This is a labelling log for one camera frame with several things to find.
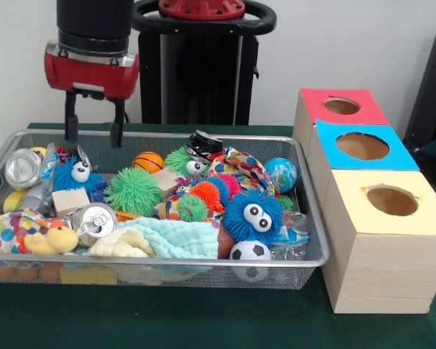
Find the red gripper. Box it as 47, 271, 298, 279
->
44, 52, 141, 149

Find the large green spiky ball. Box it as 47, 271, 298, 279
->
104, 167, 164, 218

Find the beige wedge block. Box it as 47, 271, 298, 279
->
153, 167, 183, 199

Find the crushed printed metal can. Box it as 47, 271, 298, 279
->
65, 202, 118, 249

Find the yellow plush duck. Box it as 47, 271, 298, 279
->
23, 225, 80, 256

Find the colourful polka dot cloth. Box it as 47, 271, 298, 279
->
209, 146, 277, 198
0, 209, 65, 255

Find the wooden box with three holes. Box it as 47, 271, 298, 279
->
292, 87, 436, 314

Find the small blue spiky ball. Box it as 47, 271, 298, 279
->
53, 156, 105, 193

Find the orange basketball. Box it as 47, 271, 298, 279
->
132, 151, 166, 174

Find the light wooden block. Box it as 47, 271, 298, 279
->
52, 185, 92, 219

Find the silver metal can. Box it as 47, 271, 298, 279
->
5, 148, 45, 190

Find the crushed black can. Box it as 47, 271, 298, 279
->
186, 129, 225, 163

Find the cream yellow cloth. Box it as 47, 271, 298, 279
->
89, 228, 154, 258

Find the mint green cloth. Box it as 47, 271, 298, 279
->
116, 217, 219, 260

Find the blue spiky ball with eyes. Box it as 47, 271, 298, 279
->
223, 188, 286, 243

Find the blue globe ball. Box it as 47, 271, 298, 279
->
265, 156, 299, 194

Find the black and white soccer ball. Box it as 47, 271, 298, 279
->
229, 240, 273, 262

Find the black upright panel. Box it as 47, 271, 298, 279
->
403, 23, 436, 146

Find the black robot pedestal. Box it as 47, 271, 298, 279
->
130, 0, 278, 127

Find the silver wire mesh bin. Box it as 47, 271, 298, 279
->
0, 129, 331, 292

